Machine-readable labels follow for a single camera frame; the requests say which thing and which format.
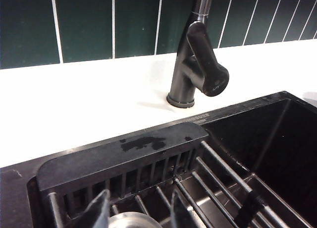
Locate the metal round cup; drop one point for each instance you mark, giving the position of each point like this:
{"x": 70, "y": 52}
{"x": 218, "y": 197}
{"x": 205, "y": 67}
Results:
{"x": 133, "y": 220}

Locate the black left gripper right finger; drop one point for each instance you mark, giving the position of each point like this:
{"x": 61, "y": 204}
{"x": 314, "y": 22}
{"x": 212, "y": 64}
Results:
{"x": 182, "y": 213}

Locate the black sink basin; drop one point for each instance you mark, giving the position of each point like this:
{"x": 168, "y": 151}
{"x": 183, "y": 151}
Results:
{"x": 272, "y": 143}

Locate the black sink drain rack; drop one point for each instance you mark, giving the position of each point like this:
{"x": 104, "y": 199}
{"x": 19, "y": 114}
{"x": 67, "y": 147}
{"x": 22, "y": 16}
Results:
{"x": 111, "y": 156}

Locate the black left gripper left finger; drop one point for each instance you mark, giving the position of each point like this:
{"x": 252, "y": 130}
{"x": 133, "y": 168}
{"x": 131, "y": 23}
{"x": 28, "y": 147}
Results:
{"x": 100, "y": 210}

